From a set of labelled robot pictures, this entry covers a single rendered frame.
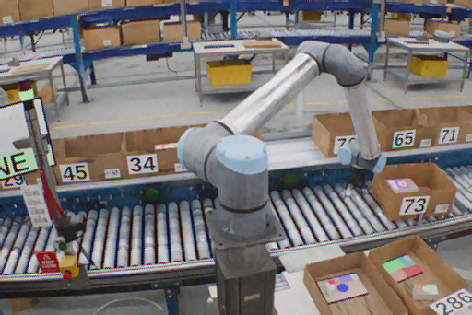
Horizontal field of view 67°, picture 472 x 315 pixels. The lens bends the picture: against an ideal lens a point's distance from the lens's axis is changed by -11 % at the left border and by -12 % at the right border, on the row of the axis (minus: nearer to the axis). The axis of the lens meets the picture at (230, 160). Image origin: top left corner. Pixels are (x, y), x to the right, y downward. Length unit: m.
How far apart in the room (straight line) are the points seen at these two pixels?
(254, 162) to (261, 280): 0.43
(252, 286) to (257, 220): 0.26
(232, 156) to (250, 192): 0.12
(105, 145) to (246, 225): 1.47
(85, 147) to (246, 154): 1.56
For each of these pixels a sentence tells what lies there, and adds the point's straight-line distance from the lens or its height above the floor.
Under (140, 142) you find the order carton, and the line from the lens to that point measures 2.46.
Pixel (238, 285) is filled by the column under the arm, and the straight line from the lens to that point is 1.34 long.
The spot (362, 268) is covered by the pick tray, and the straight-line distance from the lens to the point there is 1.83.
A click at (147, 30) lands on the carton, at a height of 1.00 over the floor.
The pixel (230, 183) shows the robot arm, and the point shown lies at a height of 1.40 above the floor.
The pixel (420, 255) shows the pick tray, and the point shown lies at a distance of 1.97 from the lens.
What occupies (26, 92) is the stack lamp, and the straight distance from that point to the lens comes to 1.48.
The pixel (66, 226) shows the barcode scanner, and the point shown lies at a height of 1.08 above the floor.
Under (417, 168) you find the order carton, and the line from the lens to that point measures 2.45.
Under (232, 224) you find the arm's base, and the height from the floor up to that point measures 1.27.
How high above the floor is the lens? 1.99
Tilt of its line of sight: 28 degrees down
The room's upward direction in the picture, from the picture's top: 2 degrees counter-clockwise
